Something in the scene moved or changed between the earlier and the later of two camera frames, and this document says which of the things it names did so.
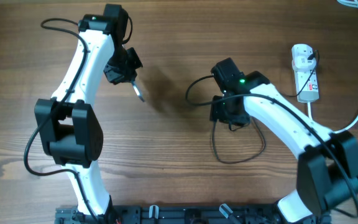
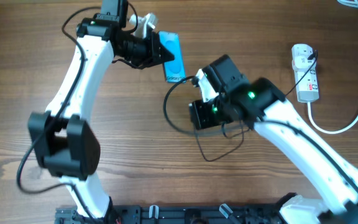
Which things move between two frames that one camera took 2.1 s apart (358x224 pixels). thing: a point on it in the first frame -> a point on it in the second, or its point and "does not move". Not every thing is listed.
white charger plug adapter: x=301 y=63 does not move
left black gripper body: x=122 y=64 -> x=142 y=52
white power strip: x=306 y=81 does not move
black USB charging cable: x=264 y=144 -> x=219 y=129
